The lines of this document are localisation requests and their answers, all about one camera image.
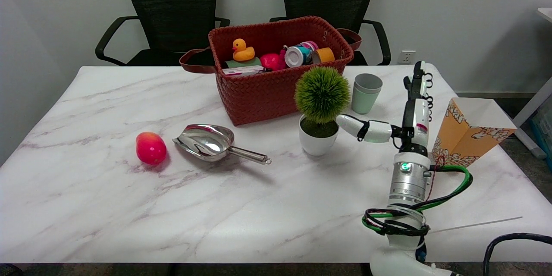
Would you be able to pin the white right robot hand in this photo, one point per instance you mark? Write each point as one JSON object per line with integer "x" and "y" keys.
{"x": 416, "y": 116}

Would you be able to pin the green ball plant white pot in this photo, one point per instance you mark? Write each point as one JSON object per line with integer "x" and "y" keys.
{"x": 321, "y": 95}

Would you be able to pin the red toy mango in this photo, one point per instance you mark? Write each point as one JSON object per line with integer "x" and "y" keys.
{"x": 151, "y": 148}

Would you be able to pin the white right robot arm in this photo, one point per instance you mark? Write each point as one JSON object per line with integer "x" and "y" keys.
{"x": 407, "y": 181}

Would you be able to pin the orange popcorn box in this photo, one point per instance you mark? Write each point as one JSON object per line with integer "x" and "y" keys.
{"x": 457, "y": 138}

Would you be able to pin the pale green plastic cup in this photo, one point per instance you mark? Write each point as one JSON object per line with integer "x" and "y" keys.
{"x": 364, "y": 103}

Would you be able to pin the grey plastic cup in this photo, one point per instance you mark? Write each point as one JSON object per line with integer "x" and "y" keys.
{"x": 368, "y": 82}

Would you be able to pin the orange tape roll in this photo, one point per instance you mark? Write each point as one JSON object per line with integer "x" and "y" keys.
{"x": 325, "y": 54}

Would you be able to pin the white side table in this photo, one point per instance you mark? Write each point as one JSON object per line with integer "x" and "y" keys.
{"x": 534, "y": 103}

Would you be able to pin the long white zip tie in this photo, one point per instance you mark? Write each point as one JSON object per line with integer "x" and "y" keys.
{"x": 474, "y": 224}

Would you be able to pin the jar with pink lid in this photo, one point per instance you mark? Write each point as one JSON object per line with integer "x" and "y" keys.
{"x": 309, "y": 45}

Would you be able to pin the blue storage bin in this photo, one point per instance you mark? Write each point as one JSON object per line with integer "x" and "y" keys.
{"x": 544, "y": 133}

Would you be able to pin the can with white lid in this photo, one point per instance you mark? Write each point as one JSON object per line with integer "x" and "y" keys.
{"x": 295, "y": 56}

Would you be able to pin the pink plastic toy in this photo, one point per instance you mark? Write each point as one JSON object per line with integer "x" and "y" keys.
{"x": 271, "y": 61}

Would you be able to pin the green flat block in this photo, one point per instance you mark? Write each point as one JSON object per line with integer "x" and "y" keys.
{"x": 251, "y": 63}

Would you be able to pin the white and pink carton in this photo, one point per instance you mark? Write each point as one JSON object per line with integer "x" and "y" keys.
{"x": 243, "y": 70}

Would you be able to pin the yellow rubber duck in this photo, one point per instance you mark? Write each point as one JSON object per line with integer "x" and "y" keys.
{"x": 242, "y": 53}

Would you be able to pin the shiny metal scoop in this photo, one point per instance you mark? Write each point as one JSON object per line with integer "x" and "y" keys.
{"x": 207, "y": 140}

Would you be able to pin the white wall socket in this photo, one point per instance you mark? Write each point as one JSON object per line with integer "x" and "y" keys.
{"x": 406, "y": 57}

